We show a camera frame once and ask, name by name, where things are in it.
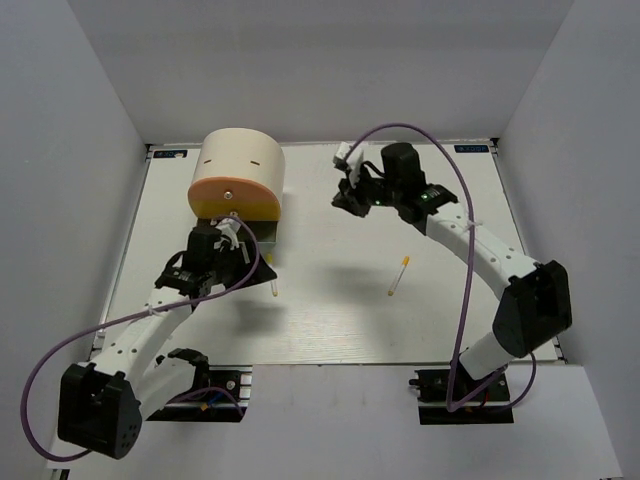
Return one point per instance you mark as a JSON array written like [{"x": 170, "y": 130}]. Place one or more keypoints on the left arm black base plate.
[{"x": 221, "y": 396}]

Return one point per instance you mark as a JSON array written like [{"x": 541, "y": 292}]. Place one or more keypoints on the blue logo sticker left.
[{"x": 168, "y": 154}]

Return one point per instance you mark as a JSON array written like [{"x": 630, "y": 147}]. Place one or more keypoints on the white pen orange-yellow cap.
[{"x": 397, "y": 278}]

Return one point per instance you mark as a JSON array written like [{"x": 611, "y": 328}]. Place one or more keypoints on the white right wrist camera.
[{"x": 349, "y": 159}]

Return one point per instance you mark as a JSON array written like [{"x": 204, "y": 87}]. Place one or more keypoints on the blue logo sticker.
[
  {"x": 471, "y": 148},
  {"x": 168, "y": 154}
]

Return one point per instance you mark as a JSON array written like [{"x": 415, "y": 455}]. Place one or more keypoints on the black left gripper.
[{"x": 245, "y": 268}]

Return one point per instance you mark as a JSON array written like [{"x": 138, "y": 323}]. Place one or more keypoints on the grey-green organizer drawer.
[{"x": 264, "y": 231}]

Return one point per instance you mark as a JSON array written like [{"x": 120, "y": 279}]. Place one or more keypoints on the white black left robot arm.
[{"x": 103, "y": 403}]

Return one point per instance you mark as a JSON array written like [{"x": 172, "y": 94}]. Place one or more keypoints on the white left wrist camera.
[{"x": 228, "y": 228}]

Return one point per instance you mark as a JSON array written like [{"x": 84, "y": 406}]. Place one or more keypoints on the cream round drawer organizer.
[{"x": 242, "y": 153}]

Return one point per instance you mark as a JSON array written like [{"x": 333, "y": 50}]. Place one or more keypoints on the orange organizer drawer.
[{"x": 215, "y": 188}]

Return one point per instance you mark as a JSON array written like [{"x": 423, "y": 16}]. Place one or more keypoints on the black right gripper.
[{"x": 349, "y": 198}]

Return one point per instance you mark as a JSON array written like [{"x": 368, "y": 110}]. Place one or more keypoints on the white pen bright yellow cap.
[{"x": 273, "y": 283}]

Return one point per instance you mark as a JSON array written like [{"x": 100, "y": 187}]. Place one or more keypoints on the blue logo sticker right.
[{"x": 471, "y": 148}]

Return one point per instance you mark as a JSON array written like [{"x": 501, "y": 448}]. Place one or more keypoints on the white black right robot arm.
[{"x": 534, "y": 298}]

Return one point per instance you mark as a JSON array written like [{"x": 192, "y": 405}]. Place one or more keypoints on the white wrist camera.
[
  {"x": 349, "y": 159},
  {"x": 228, "y": 228}
]

